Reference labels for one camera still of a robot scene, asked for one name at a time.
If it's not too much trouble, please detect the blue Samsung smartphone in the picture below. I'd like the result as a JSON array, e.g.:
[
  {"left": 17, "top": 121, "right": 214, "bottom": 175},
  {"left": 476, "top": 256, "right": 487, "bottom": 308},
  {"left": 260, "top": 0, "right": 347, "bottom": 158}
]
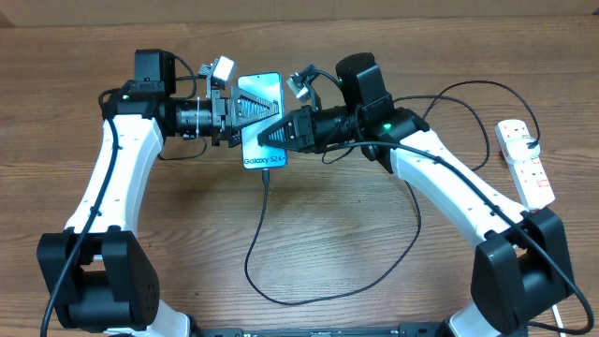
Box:
[{"left": 237, "top": 72, "right": 287, "bottom": 170}]

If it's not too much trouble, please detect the black charger cable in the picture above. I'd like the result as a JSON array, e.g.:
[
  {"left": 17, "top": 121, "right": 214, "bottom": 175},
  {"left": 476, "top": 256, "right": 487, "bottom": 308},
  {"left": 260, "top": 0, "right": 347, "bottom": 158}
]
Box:
[{"left": 243, "top": 80, "right": 542, "bottom": 307}]

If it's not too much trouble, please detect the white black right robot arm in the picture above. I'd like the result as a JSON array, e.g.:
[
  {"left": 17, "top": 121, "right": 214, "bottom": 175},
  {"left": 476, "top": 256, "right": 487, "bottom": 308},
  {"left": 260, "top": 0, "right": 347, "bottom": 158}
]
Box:
[{"left": 257, "top": 52, "right": 580, "bottom": 336}]

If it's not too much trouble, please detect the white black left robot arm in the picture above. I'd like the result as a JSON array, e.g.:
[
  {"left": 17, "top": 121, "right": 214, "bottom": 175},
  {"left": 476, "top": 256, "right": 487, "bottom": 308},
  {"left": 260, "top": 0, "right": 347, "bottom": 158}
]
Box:
[{"left": 37, "top": 49, "right": 283, "bottom": 336}]

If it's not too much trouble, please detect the white charger plug adapter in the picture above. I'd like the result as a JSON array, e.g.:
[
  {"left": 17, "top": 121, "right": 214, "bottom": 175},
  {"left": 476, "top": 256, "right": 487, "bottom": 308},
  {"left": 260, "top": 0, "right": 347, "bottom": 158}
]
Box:
[{"left": 504, "top": 137, "right": 541, "bottom": 165}]

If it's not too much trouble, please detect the white power strip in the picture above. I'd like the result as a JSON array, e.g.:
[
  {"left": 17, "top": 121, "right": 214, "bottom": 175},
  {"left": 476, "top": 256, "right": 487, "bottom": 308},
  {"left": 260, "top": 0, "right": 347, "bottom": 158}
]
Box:
[{"left": 495, "top": 119, "right": 555, "bottom": 210}]

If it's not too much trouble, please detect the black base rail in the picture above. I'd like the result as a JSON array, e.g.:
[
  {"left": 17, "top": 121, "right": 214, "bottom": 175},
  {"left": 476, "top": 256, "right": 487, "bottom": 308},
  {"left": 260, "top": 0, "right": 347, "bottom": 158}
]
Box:
[{"left": 190, "top": 322, "right": 453, "bottom": 337}]

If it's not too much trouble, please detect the white power strip cord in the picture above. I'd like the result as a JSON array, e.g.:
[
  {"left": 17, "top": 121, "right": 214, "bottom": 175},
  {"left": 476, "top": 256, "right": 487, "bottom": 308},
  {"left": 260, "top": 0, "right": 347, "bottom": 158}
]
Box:
[{"left": 549, "top": 303, "right": 567, "bottom": 337}]

